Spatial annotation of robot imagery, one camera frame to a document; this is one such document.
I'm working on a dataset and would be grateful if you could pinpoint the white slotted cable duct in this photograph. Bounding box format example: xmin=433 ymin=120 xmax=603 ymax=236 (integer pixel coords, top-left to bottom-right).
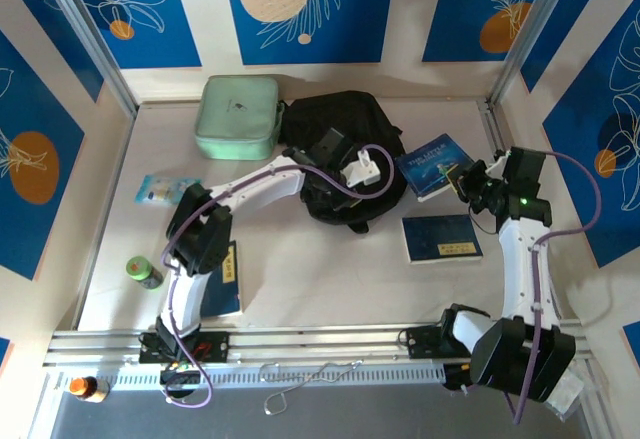
xmin=47 ymin=362 xmax=447 ymax=386

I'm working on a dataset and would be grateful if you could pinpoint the blue white snack packet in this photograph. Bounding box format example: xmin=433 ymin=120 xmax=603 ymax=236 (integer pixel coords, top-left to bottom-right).
xmin=133 ymin=173 xmax=201 ymax=206

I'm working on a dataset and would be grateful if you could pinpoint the blue floral wall poster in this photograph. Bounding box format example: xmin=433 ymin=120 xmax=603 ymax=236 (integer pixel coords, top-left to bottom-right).
xmin=542 ymin=0 xmax=640 ymax=269
xmin=62 ymin=0 xmax=204 ymax=70
xmin=0 ymin=31 xmax=86 ymax=281
xmin=519 ymin=0 xmax=619 ymax=93
xmin=0 ymin=0 xmax=105 ymax=104
xmin=422 ymin=0 xmax=551 ymax=64
xmin=221 ymin=0 xmax=399 ymax=66

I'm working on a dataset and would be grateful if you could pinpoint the aluminium side rail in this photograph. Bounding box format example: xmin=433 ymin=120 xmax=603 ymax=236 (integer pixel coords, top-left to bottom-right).
xmin=477 ymin=98 xmax=564 ymax=320

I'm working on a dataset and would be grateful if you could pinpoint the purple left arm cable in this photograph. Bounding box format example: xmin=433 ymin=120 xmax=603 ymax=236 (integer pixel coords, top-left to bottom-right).
xmin=159 ymin=143 xmax=396 ymax=410

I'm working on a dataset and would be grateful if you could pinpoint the bent metal wire hook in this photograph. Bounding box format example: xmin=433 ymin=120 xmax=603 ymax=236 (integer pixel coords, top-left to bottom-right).
xmin=259 ymin=360 xmax=365 ymax=416

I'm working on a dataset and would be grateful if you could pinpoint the aluminium frame post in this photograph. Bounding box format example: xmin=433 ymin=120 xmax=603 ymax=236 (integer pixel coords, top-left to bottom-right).
xmin=37 ymin=0 xmax=139 ymax=118
xmin=489 ymin=0 xmax=616 ymax=106

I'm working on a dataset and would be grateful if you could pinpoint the dark blue yellow-label book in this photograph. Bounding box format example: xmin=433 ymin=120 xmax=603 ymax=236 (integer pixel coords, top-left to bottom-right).
xmin=402 ymin=214 xmax=485 ymax=265
xmin=199 ymin=239 xmax=243 ymax=318

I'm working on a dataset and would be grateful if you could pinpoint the green cap bottle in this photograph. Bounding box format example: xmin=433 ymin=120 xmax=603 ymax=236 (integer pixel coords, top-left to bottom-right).
xmin=124 ymin=255 xmax=164 ymax=290

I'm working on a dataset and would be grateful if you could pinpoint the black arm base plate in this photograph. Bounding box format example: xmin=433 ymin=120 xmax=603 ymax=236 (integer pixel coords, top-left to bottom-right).
xmin=138 ymin=331 xmax=231 ymax=364
xmin=405 ymin=326 xmax=474 ymax=360

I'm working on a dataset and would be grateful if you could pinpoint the clear plastic bag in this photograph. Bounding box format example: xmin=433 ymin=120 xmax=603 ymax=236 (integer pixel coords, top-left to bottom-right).
xmin=547 ymin=366 xmax=586 ymax=423

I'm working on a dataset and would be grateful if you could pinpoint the mint green zip case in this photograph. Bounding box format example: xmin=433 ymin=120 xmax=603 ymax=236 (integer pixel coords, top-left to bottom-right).
xmin=193 ymin=74 xmax=286 ymax=161

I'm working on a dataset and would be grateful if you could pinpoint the Little Prince blue book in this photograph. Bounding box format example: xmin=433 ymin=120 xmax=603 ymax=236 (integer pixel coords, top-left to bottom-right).
xmin=396 ymin=133 xmax=476 ymax=204

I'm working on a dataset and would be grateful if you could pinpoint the black student bag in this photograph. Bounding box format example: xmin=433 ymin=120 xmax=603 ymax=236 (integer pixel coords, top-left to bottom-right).
xmin=278 ymin=90 xmax=409 ymax=234

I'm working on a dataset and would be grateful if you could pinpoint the orange cap brown bottle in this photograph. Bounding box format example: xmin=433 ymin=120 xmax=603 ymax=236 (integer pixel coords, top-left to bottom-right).
xmin=68 ymin=374 xmax=110 ymax=404

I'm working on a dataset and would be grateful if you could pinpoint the aluminium front rail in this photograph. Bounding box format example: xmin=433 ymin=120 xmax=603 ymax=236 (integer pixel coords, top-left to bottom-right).
xmin=42 ymin=326 xmax=596 ymax=368

